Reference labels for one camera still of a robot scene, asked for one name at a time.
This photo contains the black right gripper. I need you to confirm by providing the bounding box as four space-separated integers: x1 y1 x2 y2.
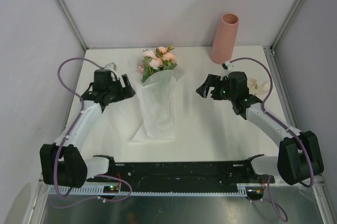
195 74 235 102

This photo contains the white wrapping paper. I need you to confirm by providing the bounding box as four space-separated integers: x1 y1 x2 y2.
106 67 184 142

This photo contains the cream printed ribbon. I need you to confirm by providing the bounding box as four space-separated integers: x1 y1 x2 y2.
247 78 271 96

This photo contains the pink flower bouquet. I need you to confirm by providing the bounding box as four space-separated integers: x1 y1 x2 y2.
138 45 177 83

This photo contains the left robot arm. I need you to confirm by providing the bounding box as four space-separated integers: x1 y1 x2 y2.
39 69 135 188

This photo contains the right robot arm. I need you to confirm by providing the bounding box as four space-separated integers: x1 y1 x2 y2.
196 71 324 185

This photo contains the pink tall vase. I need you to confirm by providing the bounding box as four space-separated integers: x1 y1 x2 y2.
210 14 240 64

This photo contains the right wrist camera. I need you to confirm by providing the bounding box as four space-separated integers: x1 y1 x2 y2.
221 61 235 79

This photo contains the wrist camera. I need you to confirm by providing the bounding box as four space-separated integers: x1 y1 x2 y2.
103 62 117 74
221 61 235 79

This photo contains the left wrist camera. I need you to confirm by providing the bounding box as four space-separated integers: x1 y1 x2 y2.
103 62 117 74

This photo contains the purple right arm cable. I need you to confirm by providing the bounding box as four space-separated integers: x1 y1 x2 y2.
231 57 316 188

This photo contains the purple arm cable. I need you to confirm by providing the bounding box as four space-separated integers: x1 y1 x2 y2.
231 57 316 188
49 57 106 209

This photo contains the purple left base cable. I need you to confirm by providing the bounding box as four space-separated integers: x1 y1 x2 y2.
97 174 134 203

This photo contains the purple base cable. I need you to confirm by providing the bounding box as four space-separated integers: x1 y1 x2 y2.
97 174 134 203
250 175 289 222

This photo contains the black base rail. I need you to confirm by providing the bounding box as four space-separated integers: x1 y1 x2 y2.
90 159 268 195

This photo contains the left aluminium frame post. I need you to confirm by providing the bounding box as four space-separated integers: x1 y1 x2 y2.
54 0 87 52

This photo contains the aluminium frame post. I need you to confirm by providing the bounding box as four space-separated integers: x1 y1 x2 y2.
270 0 305 54
54 0 87 52

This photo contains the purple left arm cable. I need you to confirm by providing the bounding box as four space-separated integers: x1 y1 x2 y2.
49 57 106 209

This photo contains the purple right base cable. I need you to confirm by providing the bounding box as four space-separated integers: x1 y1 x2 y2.
250 175 289 222

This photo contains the right aluminium frame post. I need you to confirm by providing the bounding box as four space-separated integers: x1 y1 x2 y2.
270 0 305 54

